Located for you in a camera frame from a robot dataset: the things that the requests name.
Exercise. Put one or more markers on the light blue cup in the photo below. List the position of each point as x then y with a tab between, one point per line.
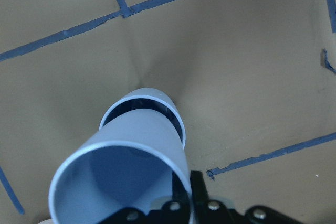
129	162

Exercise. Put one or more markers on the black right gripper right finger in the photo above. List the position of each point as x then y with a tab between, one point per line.
213	211

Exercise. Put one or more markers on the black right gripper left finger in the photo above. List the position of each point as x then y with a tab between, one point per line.
176	210

